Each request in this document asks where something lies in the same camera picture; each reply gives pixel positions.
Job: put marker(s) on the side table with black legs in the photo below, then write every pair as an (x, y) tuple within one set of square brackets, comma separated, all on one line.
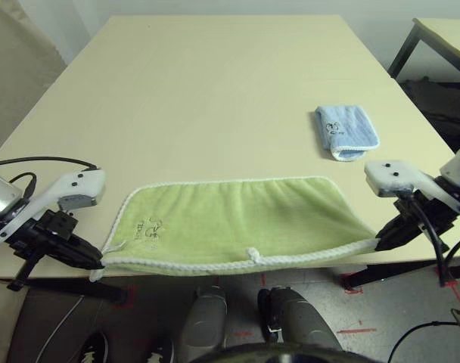
[(449, 38)]

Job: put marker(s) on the black table leg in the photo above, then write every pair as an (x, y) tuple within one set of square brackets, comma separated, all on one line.
[(86, 289), (396, 270)]

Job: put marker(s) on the grey robot left leg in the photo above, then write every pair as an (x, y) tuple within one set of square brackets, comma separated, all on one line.
[(203, 325)]

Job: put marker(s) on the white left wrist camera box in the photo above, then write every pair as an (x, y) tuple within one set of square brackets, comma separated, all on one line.
[(78, 179)]

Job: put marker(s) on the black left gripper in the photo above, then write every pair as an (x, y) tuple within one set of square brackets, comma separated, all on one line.
[(52, 227)]

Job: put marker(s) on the green towel with white trim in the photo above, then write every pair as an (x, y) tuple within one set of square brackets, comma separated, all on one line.
[(234, 219)]

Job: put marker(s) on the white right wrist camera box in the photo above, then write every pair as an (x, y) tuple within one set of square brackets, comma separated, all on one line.
[(392, 174)]

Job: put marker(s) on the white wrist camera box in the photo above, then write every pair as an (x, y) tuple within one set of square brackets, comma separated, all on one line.
[(392, 174), (78, 179)]

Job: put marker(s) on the folded blue towel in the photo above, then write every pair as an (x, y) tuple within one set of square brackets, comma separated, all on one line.
[(347, 125)]

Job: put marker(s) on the grey robot leg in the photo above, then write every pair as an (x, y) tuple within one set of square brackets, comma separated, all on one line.
[(203, 325), (294, 321)]

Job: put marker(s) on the grey robot right leg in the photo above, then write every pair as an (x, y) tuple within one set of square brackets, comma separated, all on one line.
[(294, 321)]

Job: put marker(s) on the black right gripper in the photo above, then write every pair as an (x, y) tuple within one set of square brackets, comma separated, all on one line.
[(428, 215)]

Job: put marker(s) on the black white sneaker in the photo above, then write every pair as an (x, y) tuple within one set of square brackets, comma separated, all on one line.
[(160, 351), (95, 349)]

